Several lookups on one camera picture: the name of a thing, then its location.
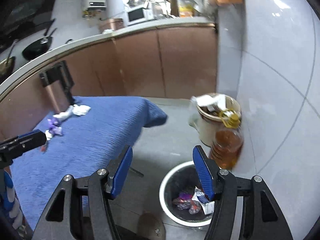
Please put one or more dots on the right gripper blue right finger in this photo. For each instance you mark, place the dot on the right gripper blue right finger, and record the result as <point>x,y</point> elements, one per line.
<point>206,170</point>

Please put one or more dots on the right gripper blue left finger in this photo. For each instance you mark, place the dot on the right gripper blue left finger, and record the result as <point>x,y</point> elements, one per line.
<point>117,172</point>

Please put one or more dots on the purple candy wrapper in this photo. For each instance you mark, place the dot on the purple candy wrapper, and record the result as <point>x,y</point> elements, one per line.
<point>54,128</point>

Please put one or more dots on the clear white plastic bag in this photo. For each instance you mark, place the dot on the clear white plastic bag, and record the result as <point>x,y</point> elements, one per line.
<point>61,117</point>

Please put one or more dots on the white tissue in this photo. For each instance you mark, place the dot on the white tissue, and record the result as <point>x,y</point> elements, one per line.
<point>80,110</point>

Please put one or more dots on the dark brown snack bag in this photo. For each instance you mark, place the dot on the dark brown snack bag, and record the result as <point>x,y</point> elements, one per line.
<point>200,198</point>

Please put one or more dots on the purple round plastic lid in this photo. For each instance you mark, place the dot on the purple round plastic lid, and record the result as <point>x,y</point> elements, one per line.
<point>184,202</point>

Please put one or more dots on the steel trash bin white rim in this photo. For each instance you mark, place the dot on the steel trash bin white rim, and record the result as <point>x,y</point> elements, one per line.
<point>175,195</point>

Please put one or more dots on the brown kitchen base cabinets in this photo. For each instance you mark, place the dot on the brown kitchen base cabinets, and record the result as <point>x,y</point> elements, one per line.
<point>174,60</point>

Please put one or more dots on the chrome kitchen faucet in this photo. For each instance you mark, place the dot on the chrome kitchen faucet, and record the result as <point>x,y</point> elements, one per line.
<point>161,9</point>

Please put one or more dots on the blue white gloved hand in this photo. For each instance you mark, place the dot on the blue white gloved hand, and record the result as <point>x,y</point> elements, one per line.
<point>10,204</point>

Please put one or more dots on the cooking oil bottle yellow cap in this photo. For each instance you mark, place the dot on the cooking oil bottle yellow cap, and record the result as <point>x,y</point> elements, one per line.
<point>228,140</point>

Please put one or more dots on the blue towel on table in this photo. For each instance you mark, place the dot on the blue towel on table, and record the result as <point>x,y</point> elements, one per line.
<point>88,143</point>

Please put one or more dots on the beige full waste bucket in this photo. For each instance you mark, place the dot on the beige full waste bucket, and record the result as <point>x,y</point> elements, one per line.
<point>211,110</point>

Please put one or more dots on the black and copper electric kettle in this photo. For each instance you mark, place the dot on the black and copper electric kettle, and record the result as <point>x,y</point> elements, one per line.
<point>58,82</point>

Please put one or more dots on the black frying pan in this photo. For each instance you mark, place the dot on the black frying pan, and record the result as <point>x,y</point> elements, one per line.
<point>40,46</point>

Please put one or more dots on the black range hood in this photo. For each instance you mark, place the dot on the black range hood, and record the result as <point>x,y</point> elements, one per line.
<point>22,18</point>

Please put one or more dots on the yellow oil bottle on counter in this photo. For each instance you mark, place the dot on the yellow oil bottle on counter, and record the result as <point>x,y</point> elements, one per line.
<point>186,8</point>

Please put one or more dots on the white microwave oven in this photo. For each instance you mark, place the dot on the white microwave oven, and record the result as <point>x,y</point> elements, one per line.
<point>139,15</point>

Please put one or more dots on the steel pot on microwave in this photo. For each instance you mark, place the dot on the steel pot on microwave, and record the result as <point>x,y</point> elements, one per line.
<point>135,3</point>

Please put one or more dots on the bronze wok with handle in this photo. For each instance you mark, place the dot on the bronze wok with handle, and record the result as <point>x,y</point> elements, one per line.
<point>7,65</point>

